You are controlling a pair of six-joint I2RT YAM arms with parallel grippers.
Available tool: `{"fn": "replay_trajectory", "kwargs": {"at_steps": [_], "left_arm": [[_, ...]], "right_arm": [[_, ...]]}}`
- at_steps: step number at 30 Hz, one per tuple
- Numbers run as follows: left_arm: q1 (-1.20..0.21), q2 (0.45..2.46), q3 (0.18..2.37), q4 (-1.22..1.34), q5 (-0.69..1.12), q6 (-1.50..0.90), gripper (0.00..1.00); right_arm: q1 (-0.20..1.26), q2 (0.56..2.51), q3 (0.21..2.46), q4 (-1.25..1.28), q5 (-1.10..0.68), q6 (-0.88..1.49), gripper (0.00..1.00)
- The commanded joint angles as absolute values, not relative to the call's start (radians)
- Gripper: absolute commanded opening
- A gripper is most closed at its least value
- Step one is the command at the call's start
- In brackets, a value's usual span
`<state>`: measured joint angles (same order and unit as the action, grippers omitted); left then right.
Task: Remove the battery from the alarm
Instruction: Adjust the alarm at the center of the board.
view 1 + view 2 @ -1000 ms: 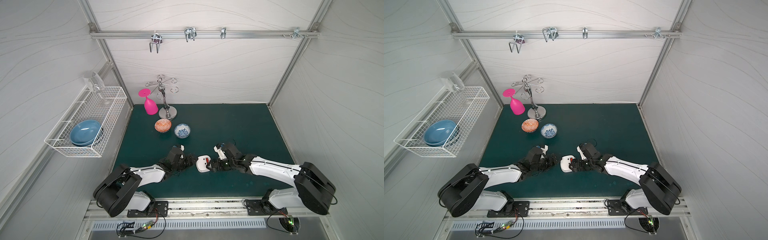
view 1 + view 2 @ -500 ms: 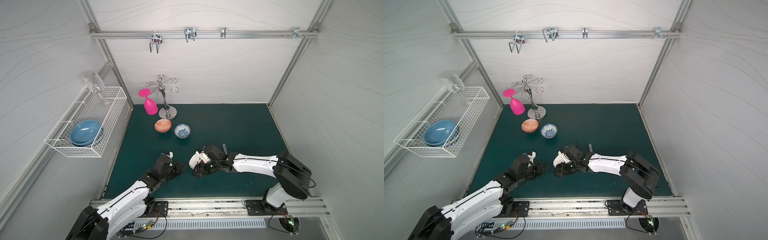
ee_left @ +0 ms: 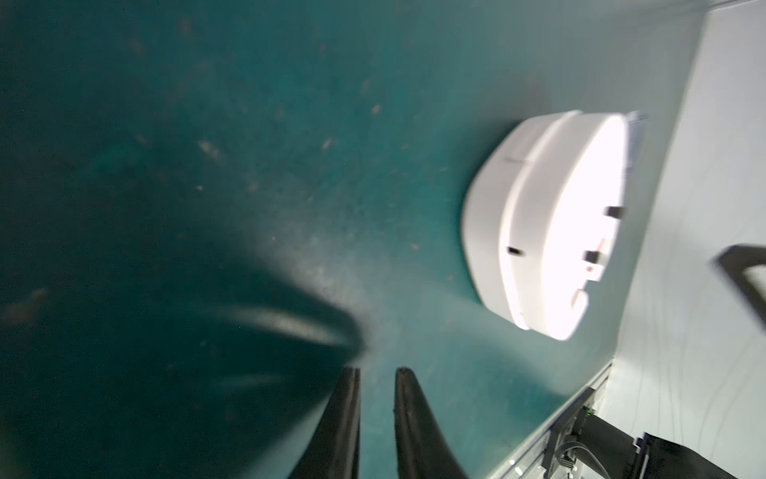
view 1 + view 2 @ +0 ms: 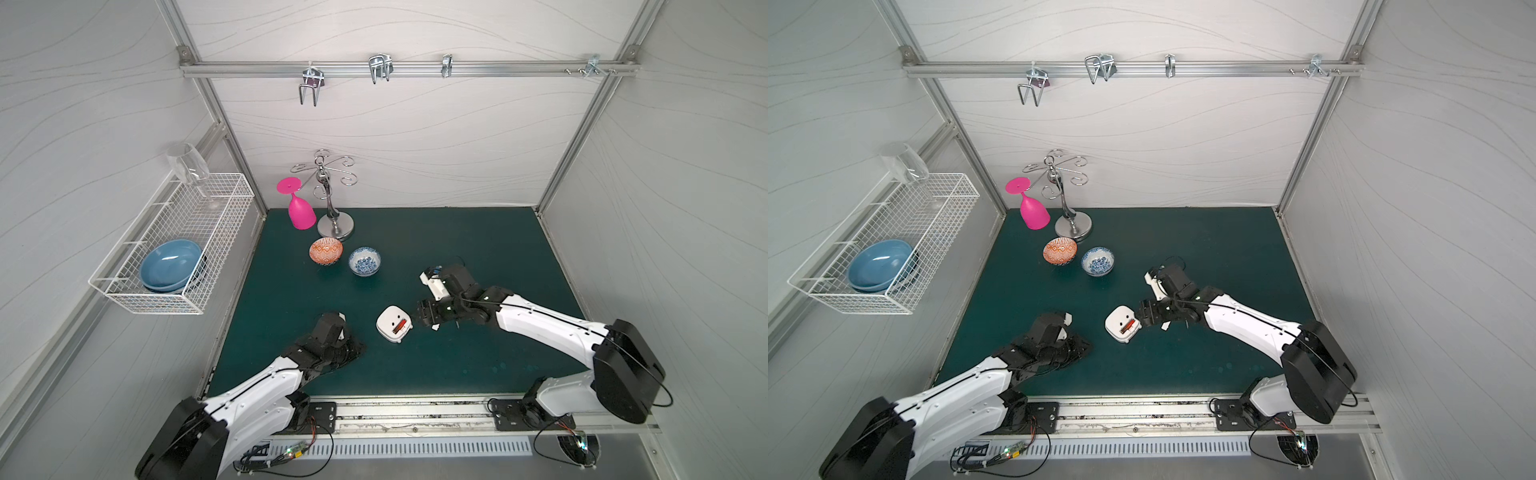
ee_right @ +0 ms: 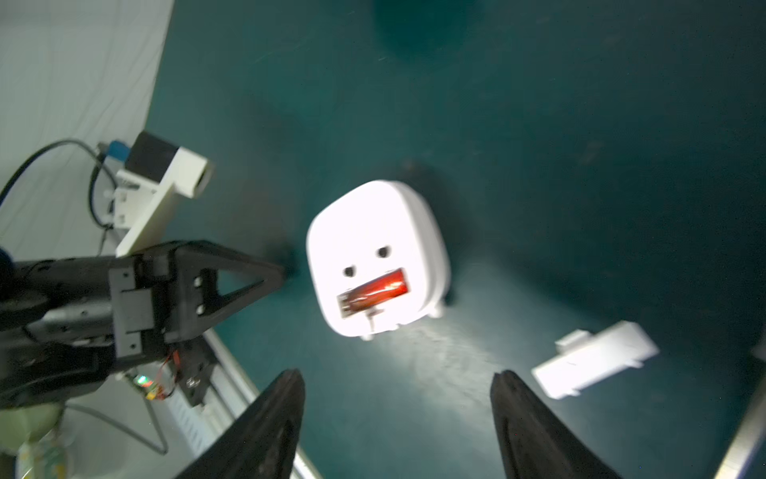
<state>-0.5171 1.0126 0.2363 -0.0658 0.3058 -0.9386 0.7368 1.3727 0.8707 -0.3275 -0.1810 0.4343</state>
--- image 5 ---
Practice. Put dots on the green table mat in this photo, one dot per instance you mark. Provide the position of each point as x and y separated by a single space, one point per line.
588 162

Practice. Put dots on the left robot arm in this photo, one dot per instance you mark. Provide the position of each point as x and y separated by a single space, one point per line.
12 321

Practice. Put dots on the white alarm clock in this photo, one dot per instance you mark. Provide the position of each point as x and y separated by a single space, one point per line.
376 228

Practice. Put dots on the white battery cover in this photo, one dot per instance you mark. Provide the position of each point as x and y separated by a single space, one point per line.
585 359

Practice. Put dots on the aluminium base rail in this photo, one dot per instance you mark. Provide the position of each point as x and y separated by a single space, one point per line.
215 391

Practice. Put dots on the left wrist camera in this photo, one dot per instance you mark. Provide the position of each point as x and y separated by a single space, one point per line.
156 177

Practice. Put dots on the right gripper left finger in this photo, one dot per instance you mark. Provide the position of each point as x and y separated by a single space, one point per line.
262 442

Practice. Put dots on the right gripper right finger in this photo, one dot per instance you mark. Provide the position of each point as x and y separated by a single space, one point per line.
533 442

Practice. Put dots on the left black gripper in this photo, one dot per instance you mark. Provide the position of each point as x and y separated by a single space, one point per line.
86 319

